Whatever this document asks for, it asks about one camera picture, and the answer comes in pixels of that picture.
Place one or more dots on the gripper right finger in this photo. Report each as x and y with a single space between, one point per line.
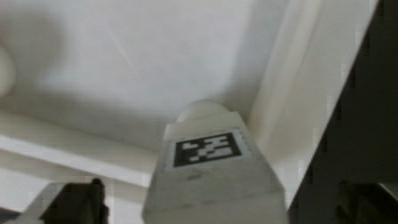
367 203

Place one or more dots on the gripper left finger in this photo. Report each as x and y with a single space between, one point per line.
69 204

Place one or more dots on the white table leg with tag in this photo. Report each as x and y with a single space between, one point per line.
214 185

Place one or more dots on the white square tabletop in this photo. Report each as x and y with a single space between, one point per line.
113 61

